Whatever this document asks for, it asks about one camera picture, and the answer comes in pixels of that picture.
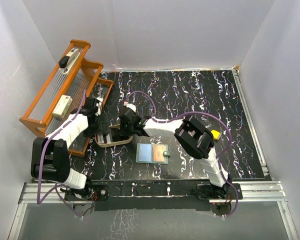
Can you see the white card stack in tray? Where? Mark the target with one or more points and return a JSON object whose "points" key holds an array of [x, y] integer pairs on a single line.
{"points": [[103, 139]]}

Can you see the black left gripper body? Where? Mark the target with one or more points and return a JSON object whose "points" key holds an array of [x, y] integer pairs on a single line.
{"points": [[100, 127]]}

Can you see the orange wooden shelf rack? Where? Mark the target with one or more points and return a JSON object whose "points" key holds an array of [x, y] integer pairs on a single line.
{"points": [[77, 76]]}

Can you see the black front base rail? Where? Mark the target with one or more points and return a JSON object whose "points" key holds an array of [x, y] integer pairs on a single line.
{"points": [[197, 195]]}

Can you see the tan oval wooden tray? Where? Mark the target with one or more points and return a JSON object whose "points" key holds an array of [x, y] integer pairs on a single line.
{"points": [[116, 138]]}

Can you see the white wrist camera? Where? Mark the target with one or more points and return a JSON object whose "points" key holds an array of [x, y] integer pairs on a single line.
{"points": [[99, 106], [130, 106]]}

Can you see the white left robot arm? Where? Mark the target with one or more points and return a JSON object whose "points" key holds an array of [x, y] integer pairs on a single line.
{"points": [[50, 154]]}

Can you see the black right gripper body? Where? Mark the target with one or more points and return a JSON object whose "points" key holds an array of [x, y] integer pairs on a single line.
{"points": [[126, 130]]}

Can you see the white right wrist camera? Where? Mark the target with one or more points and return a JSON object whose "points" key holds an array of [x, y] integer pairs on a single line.
{"points": [[130, 106]]}

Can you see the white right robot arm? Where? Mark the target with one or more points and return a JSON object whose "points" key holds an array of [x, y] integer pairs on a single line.
{"points": [[192, 135]]}

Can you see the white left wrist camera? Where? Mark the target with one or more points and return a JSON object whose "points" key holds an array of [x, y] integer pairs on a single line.
{"points": [[99, 106]]}

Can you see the black and white stapler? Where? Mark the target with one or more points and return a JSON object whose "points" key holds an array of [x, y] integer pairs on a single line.
{"points": [[67, 62]]}

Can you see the mint green card holder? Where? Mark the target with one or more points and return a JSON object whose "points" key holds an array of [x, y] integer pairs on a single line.
{"points": [[144, 154]]}

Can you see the yellow eraser block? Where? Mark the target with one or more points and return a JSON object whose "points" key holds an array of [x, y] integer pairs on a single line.
{"points": [[216, 135]]}

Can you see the white small cardboard box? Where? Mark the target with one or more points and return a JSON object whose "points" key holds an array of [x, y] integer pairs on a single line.
{"points": [[62, 106]]}

